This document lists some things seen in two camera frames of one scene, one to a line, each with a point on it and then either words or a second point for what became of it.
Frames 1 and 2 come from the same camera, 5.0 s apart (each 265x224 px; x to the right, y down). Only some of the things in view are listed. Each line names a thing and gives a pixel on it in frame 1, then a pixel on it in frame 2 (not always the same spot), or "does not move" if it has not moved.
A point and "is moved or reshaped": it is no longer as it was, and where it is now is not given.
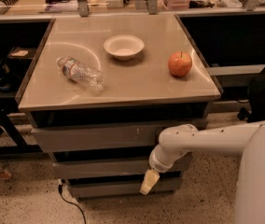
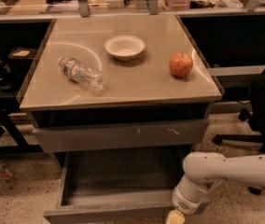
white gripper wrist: [156, 164] to [187, 203]
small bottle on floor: [6, 175] does not move
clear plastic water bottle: [76, 71] does not move
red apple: [180, 63] does not move
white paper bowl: [123, 47] does not move
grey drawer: [108, 170] is moved or reshaped
